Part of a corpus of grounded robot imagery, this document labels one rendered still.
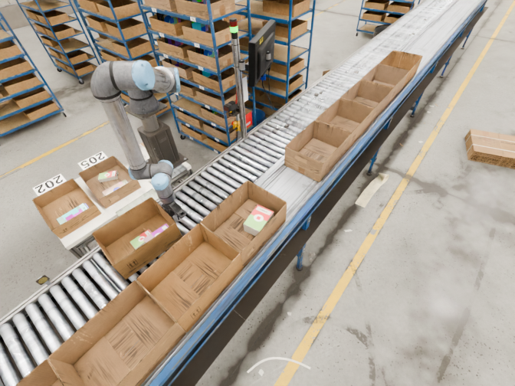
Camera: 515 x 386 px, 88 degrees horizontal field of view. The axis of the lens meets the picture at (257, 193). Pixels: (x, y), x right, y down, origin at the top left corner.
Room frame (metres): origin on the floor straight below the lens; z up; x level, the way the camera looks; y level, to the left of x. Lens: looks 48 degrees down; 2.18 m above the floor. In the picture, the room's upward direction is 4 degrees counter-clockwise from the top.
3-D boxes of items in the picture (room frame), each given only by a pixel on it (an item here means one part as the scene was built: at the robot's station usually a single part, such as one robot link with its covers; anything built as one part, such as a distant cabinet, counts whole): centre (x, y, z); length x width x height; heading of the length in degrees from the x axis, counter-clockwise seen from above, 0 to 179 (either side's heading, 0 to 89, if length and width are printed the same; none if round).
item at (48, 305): (0.46, 1.06, 0.72); 0.52 x 0.05 x 0.05; 48
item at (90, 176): (1.45, 1.10, 0.80); 0.38 x 0.28 x 0.10; 43
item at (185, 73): (2.98, 0.69, 0.99); 0.40 x 0.30 x 0.10; 46
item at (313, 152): (1.46, -0.44, 0.97); 0.39 x 0.29 x 0.17; 138
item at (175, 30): (2.98, 0.69, 1.39); 0.40 x 0.30 x 0.10; 46
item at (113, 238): (0.92, 0.73, 0.83); 0.39 x 0.29 x 0.17; 131
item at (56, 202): (1.22, 1.32, 0.80); 0.38 x 0.28 x 0.10; 44
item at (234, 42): (1.97, 0.09, 1.11); 0.12 x 0.05 x 0.88; 138
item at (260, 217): (0.91, 0.00, 0.92); 0.16 x 0.11 x 0.07; 147
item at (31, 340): (0.36, 1.15, 0.72); 0.52 x 0.05 x 0.05; 48
